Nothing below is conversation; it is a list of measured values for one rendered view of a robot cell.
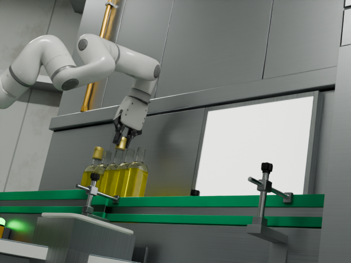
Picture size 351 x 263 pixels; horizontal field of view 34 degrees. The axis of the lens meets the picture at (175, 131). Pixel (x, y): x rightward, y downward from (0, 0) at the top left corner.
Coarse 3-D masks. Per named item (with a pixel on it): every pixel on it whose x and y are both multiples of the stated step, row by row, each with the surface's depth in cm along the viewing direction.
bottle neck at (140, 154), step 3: (138, 147) 191; (138, 150) 191; (141, 150) 190; (144, 150) 191; (138, 153) 190; (141, 153) 190; (144, 153) 191; (138, 156) 190; (141, 156) 190; (144, 156) 191; (135, 159) 190; (138, 159) 189; (141, 159) 190
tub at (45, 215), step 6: (42, 216) 160; (48, 216) 158; (54, 216) 156; (60, 216) 154; (66, 216) 151; (72, 216) 149; (78, 216) 149; (84, 216) 150; (90, 222) 152; (96, 222) 153; (102, 222) 154; (114, 228) 157; (120, 228) 158; (132, 234) 163
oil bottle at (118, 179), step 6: (126, 162) 193; (120, 168) 192; (114, 174) 193; (120, 174) 191; (114, 180) 192; (120, 180) 190; (114, 186) 191; (120, 186) 189; (114, 192) 190; (120, 192) 188
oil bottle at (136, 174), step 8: (128, 168) 189; (136, 168) 186; (144, 168) 188; (128, 176) 187; (136, 176) 185; (144, 176) 188; (128, 184) 186; (136, 184) 185; (144, 184) 188; (128, 192) 185; (136, 192) 185; (144, 192) 188
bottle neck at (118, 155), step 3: (117, 150) 199; (120, 150) 199; (117, 153) 198; (120, 153) 199; (114, 156) 199; (117, 156) 198; (120, 156) 198; (114, 159) 198; (117, 159) 198; (120, 159) 198; (114, 162) 198; (117, 162) 197; (120, 162) 198
